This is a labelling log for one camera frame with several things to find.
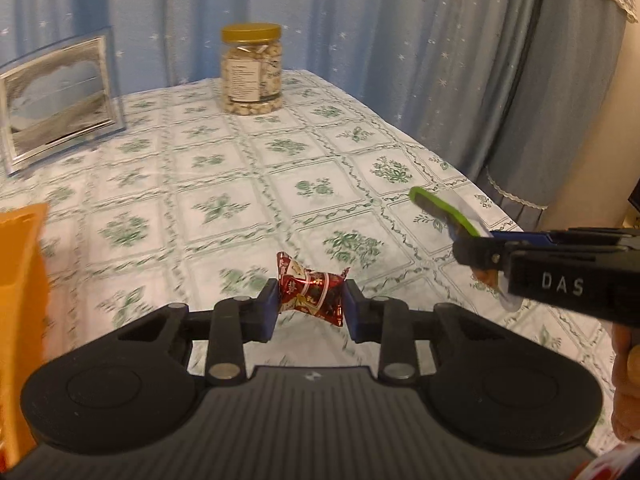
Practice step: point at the clear wrapped brown cookie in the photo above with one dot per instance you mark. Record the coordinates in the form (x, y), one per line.
(486, 277)

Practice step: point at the person's right hand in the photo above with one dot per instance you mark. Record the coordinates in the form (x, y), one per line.
(627, 390)

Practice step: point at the green floral tablecloth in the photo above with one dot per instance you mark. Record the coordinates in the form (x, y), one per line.
(310, 160)

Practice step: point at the orange plastic basket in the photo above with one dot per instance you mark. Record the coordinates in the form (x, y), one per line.
(20, 320)

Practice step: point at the blue star curtain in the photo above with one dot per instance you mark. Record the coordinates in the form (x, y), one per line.
(375, 25)

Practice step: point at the silver picture frame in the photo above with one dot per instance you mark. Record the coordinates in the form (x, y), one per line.
(55, 100)

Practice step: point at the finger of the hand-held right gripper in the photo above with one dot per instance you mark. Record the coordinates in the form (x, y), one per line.
(520, 236)
(480, 252)

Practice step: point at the yellow lid nut jar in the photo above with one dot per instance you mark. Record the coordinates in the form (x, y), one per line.
(250, 75)

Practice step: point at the red foil patterned candy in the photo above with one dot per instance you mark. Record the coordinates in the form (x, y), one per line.
(312, 292)

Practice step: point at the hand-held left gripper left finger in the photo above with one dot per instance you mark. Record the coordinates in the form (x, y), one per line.
(270, 310)

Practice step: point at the red patterned cloth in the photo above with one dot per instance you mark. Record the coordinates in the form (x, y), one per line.
(607, 465)

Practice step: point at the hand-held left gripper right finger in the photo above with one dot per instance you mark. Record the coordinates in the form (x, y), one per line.
(351, 310)

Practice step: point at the grey cloth with lace trim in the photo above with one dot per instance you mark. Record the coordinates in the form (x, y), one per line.
(565, 85)

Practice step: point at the green snack packet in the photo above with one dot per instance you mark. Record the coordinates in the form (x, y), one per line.
(435, 202)

